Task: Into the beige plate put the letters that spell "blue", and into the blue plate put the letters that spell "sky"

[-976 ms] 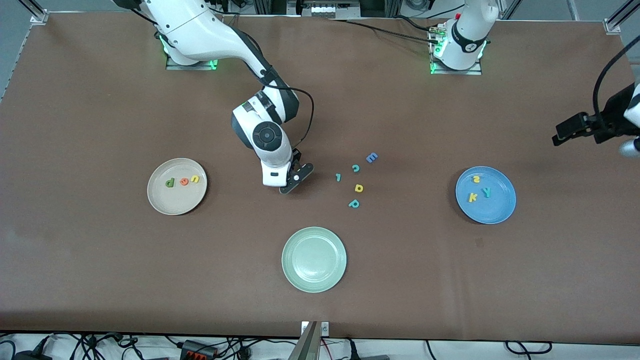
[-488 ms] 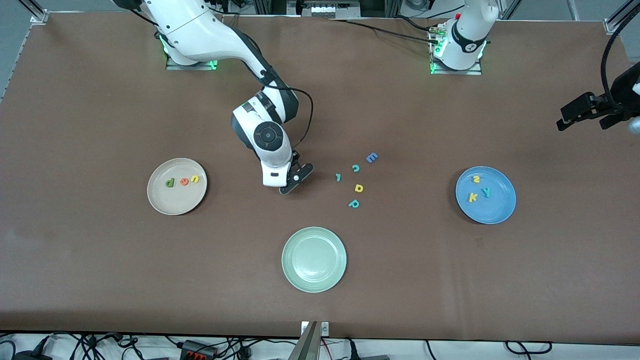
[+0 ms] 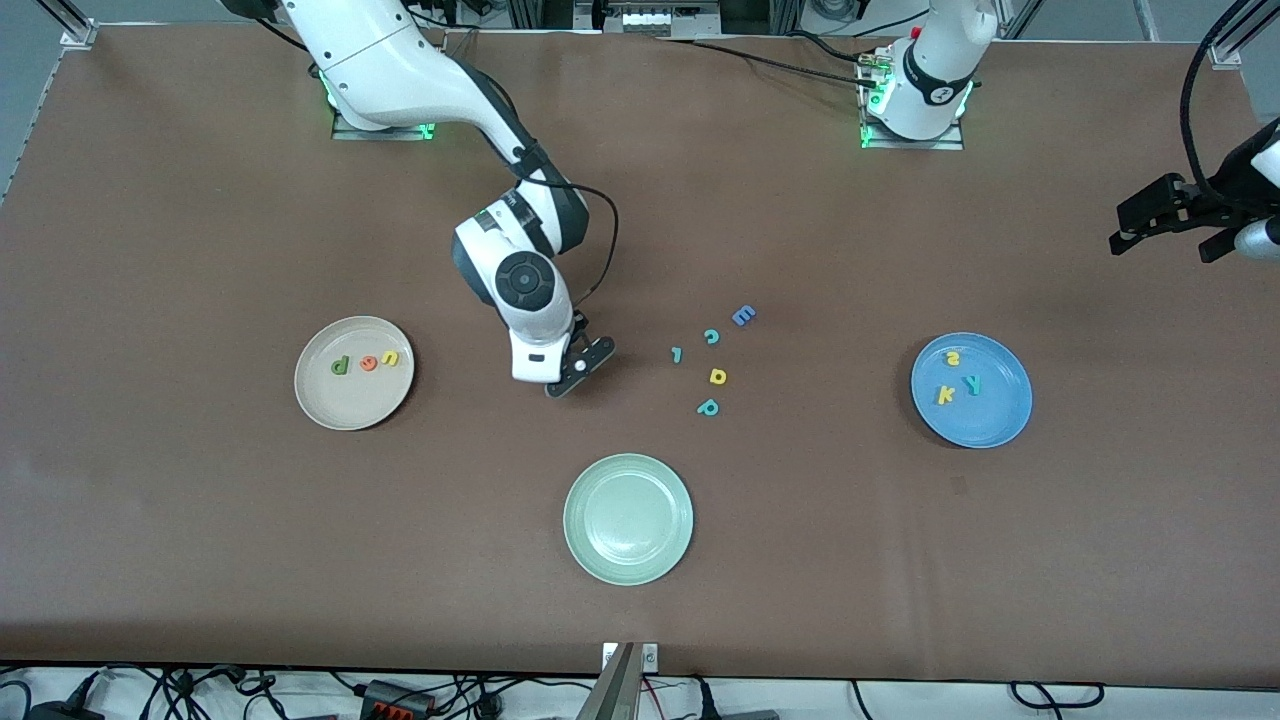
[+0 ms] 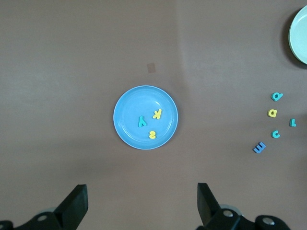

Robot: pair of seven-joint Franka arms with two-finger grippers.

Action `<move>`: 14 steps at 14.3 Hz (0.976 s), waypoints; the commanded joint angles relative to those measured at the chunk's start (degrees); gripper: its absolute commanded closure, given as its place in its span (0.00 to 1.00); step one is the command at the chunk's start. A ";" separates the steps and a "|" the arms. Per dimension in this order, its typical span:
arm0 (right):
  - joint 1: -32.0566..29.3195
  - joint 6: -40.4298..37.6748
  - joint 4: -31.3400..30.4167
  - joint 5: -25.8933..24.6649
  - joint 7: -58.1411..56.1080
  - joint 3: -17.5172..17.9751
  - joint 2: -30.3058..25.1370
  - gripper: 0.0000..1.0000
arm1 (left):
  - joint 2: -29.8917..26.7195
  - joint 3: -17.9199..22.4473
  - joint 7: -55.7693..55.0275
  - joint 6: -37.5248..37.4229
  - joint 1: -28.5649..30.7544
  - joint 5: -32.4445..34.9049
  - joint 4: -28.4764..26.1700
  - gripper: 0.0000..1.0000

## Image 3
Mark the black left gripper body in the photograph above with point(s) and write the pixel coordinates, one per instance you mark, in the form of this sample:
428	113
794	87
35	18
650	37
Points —
1203	203

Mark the teal letter y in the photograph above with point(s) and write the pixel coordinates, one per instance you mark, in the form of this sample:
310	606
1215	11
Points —
972	383

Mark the green letter d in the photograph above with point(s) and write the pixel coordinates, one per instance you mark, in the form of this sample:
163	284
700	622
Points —
336	366

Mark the yellow letter k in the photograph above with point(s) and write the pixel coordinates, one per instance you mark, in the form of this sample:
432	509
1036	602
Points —
944	395

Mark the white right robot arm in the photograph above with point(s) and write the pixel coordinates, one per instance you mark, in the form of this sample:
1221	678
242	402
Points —
400	70

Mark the teal letter p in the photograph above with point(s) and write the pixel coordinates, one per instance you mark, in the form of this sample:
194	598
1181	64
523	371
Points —
709	407

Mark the blue letter E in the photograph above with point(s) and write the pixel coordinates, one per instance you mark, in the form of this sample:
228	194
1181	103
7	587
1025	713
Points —
744	316

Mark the pale green plate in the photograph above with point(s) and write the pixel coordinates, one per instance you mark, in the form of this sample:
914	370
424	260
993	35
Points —
628	520

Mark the beige brown plate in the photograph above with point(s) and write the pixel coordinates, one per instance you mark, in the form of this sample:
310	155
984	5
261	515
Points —
345	405

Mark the blue plate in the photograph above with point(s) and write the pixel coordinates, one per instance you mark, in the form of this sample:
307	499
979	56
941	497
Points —
985	420

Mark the silver connector block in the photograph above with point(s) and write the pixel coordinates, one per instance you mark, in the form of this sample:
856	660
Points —
670	22

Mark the black orange power strip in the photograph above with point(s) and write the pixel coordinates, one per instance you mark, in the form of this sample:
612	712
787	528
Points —
395	697

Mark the brown table cover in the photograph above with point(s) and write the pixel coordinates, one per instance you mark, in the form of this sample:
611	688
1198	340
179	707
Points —
200	550

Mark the aluminium corner bracket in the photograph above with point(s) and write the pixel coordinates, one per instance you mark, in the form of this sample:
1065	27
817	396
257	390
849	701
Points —
1225	52
78	36

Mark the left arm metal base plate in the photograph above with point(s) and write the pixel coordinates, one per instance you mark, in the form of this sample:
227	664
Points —
945	143

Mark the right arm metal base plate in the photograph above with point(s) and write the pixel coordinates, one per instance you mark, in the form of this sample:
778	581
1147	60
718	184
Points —
345	133

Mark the white post mounting bracket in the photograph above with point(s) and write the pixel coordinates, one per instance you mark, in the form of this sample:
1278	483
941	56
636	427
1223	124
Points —
650	657

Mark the grey metal camera post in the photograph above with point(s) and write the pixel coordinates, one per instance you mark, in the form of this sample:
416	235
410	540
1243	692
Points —
618	695

